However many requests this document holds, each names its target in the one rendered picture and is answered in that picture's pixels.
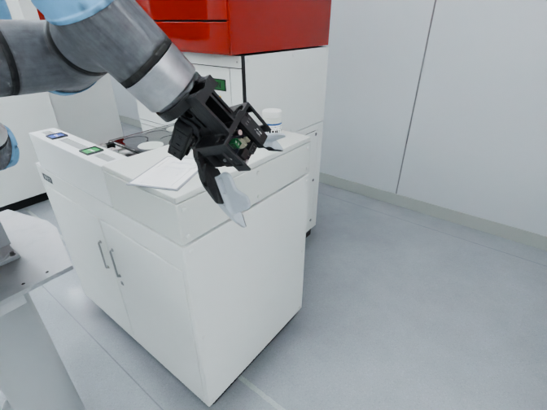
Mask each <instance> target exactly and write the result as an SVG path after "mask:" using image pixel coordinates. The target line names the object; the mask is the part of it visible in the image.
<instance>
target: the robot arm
mask: <svg viewBox="0 0 547 410"><path fill-rule="evenodd" d="M31 2H32V3H33V5H34V6H35V7H36V8H37V9H38V10H39V11H40V12H41V13H42V14H43V15H44V16H45V20H13V19H12V18H11V13H10V11H9V8H8V5H7V3H6V0H0V98H2V97H9V96H14V95H15V96H17V95H24V94H35V93H42V92H50V93H53V94H58V95H62V96H68V95H74V94H78V93H80V92H83V91H86V90H87V89H89V88H90V87H92V86H93V85H94V84H95V83H96V82H97V81H98V80H99V79H100V78H102V77H103V76H105V75H106V74H107V73H109V74H110V75H111V76H112V77H113V78H114V79H116V80H117V81H118V82H119V83H120V84H121V85H123V86H124V87H125V89H127V90H128V91H129V92H130V93H131V94H132V95H133V96H134V97H135V98H136V99H137V100H138V101H139V102H140V103H142V104H143V105H144V106H145V107H146V108H147V109H148V110H149V111H151V112H156V114H157V115H158V116H159V117H160V118H161V119H162V120H164V121H165V122H170V121H173V120H175V119H176V118H177V120H176V122H175V124H174V127H173V133H172V137H171V139H170V141H169V143H168V144H169V147H168V153H169V154H171V155H172V156H174V157H176V158H177V159H179V160H181V161H182V159H183V157H185V155H186V156H188V154H189V153H190V152H191V151H192V150H193V157H194V159H195V162H196V164H197V168H198V174H199V179H200V181H201V183H202V185H203V187H204V189H205V190H206V191H207V192H208V194H209V195H210V196H211V198H212V199H213V200H214V202H215V203H217V204H218V205H219V207H220V208H221V209H222V211H223V212H224V213H225V214H226V215H227V216H228V217H229V218H230V219H231V220H232V221H234V222H235V223H236V224H237V225H239V226H241V227H243V228H245V227H246V223H245V220H244V217H243V214H242V211H245V210H247V209H249V208H250V207H251V202H250V199H249V197H248V196H247V195H246V194H245V193H243V192H241V191H240V190H238V189H237V187H236V186H235V183H234V180H233V177H232V176H231V175H230V174H229V173H228V172H223V173H222V174H221V173H220V171H219V169H218V167H223V166H226V167H235V168H236V169H237V170H238V171H239V172H241V171H251V168H250V167H249V166H248V165H247V163H248V160H249V159H250V157H251V155H254V153H255V151H256V148H257V147H258V148H265V149H266V150H269V151H283V148H282V147H281V145H280V144H279V143H278V142H277V140H278V139H281V138H283V137H285V136H286V135H285V134H284V133H266V132H269V131H271V128H270V127H269V126H268V125H267V124H266V123H265V121H264V120H263V119H262V118H261V116H260V115H259V114H258V113H257V112H256V110H255V109H254V108H253V107H252V105H251V104H250V103H249V102H245V103H241V104H239V105H235V106H232V107H229V106H228V105H227V104H226V103H225V102H224V101H223V100H222V98H221V97H220V96H219V95H218V94H217V93H216V92H215V90H214V89H215V88H216V86H217V84H218V83H217V82H216V81H215V80H214V79H213V77H212V76H211V75H210V74H209V75H207V76H204V77H201V75H200V74H199V73H198V72H196V71H195V67H194V65H193V64H192V63H191V62H190V61H189V60H188V59H187V57H186V56H185V55H184V54H183V53H182V52H181V51H180V50H179V49H178V48H177V47H176V46H175V45H174V44H173V42H172V41H171V40H170V39H169V38H168V36H167V35H166V34H165V33H164V32H163V30H162V29H161V28H160V27H159V26H158V25H157V24H156V23H155V21H154V20H153V19H152V18H151V17H150V16H149V15H148V14H147V13H146V12H145V11H144V10H143V9H142V7H141V6H140V5H139V4H138V3H137V2H136V1H135V0H31ZM249 112H253V114H254V115H255V116H256V117H257V118H258V120H259V121H260V122H261V123H262V125H258V124H257V123H256V122H255V121H254V120H253V119H252V117H251V116H250V115H249V114H248V113H249ZM17 145H18V143H17V141H16V139H15V136H14V134H13V132H12V131H11V130H10V129H9V128H8V127H7V126H6V125H3V124H2V123H0V171H2V170H5V169H7V168H10V167H13V166H15V165H16V164H17V163H18V161H19V159H20V150H19V148H18V146H17Z"/></svg>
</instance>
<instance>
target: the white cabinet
mask: <svg viewBox="0 0 547 410"><path fill-rule="evenodd" d="M37 170H38V171H39V174H40V177H41V179H42V183H43V185H44V187H45V189H46V193H47V195H48V198H49V200H50V204H51V206H52V208H53V211H54V214H55V217H56V219H57V221H58V224H59V227H60V230H61V232H62V235H63V238H64V241H65V243H66V245H67V248H68V251H69V254H70V256H71V258H72V262H73V264H74V267H75V269H76V271H77V275H78V277H79V279H80V282H81V285H82V288H83V290H84V292H85V294H86V295H87V296H88V297H89V298H90V299H91V300H92V301H94V302H95V303H96V304H97V305H98V306H99V307H100V308H101V309H102V310H104V311H105V312H106V313H107V314H108V315H109V316H110V317H111V318H112V319H113V320H114V321H115V322H116V323H117V324H118V325H119V326H120V327H122V328H123V329H124V330H125V331H126V332H127V333H128V334H129V335H131V336H132V337H133V338H134V339H135V340H136V341H137V342H138V343H139V344H141V345H142V346H143V347H144V348H145V349H146V350H147V351H148V352H150V353H151V354H152V355H153V356H154V357H155V358H156V359H157V360H158V361H159V362H160V363H161V364H162V365H163V366H164V367H165V368H166V369H168V370H169V371H170V372H171V373H172V374H173V375H174V376H175V377H177V378H178V379H179V380H180V381H181V382H182V383H183V384H184V385H185V386H187V387H188V388H189V389H190V390H191V391H192V392H193V393H194V394H195V395H197V396H198V397H199V398H200V399H201V400H202V401H203V402H204V403H205V404H207V405H208V406H209V407H210V406H211V405H212V404H214V403H215V402H216V401H217V400H218V399H219V398H220V397H221V396H222V395H223V394H224V393H225V392H226V391H227V389H228V388H229V387H230V386H231V385H232V384H233V383H234V382H235V381H236V379H237V378H238V377H239V376H240V375H241V374H242V373H243V372H244V371H245V369H246V368H247V367H248V366H249V365H250V364H251V363H252V362H253V361H254V360H255V358H256V357H257V356H258V355H259V354H260V353H261V352H262V351H263V350H264V349H265V348H266V347H267V346H268V345H269V344H270V343H271V342H272V341H273V339H274V338H275V337H276V336H277V335H278V334H279V333H280V332H281V331H282V329H283V328H284V327H285V326H286V325H287V324H288V323H289V322H290V321H291V319H292V318H293V317H294V316H295V314H296V313H297V312H298V311H299V310H300V309H301V308H302V294H303V279H304V252H305V237H306V223H307V208H308V194H309V173H306V174H304V175H303V176H301V177H299V178H297V179H296V180H294V181H293V182H291V183H289V184H288V185H285V186H283V187H282V188H281V189H279V190H277V191H275V192H274V193H272V194H270V195H269V196H267V197H265V198H263V199H262V200H261V201H259V202H257V203H255V204H253V205H251V207H250V208H249V209H247V210H245V211H242V214H243V217H244V220H245V223H246V227H245V228H243V227H241V226H239V225H237V224H236V223H235V222H234V221H232V220H231V219H230V218H229V219H228V220H226V221H225V222H223V223H221V224H219V225H218V226H216V227H215V228H213V229H211V230H209V231H207V232H206V233H204V234H202V235H201V236H199V237H197V238H196V239H194V240H192V241H191V242H188V243H187V244H186V245H184V246H181V245H180V244H178V243H176V242H174V241H173V240H171V239H169V238H167V237H165V236H164V235H162V234H161V233H158V232H156V231H155V230H154V229H151V228H150V227H148V226H146V225H144V224H143V223H141V222H139V221H137V220H135V219H134V218H132V217H131V216H128V215H126V214H125V213H123V212H121V211H120V210H118V209H116V208H111V207H109V206H108V205H106V204H105V203H102V202H100V201H99V200H97V199H96V198H94V197H92V196H90V195H88V194H87V193H85V192H84V191H82V190H79V189H78V188H77V187H75V186H73V185H71V184H69V183H67V182H66V181H64V180H62V179H61V178H59V177H57V176H56V175H54V174H52V173H51V172H48V171H46V170H45V169H44V168H41V167H40V166H38V165H37Z"/></svg>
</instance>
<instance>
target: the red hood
mask: <svg viewBox="0 0 547 410"><path fill-rule="evenodd" d="M135 1H136V2H137V3H138V4H139V5H140V6H141V7H142V9H143V10H144V11H145V12H146V13H147V14H148V15H149V16H150V17H151V18H152V19H153V20H154V21H155V23H156V24H157V25H158V26H159V27H160V28H161V29H162V30H163V32H164V33H165V34H166V35H167V36H168V38H169V39H170V40H171V41H172V42H173V44H174V45H175V46H176V47H177V48H178V49H179V50H180V51H182V52H193V53H203V54H214V55H241V54H249V53H257V52H265V51H273V50H288V49H296V48H304V47H312V46H327V45H328V43H329V31H330V10H331V0H135Z"/></svg>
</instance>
